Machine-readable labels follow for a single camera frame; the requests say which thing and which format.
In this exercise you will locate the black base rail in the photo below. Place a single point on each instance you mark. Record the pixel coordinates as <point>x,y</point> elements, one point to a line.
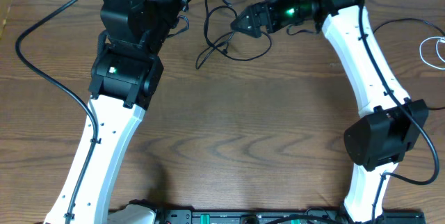
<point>183,216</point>

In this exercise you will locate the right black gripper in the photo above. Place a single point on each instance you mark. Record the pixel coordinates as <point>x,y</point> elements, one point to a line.
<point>265,8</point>

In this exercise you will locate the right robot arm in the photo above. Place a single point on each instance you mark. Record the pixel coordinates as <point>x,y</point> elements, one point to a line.
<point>389,120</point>

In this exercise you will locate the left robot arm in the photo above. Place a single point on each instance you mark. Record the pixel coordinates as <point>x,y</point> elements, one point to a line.
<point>124,78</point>

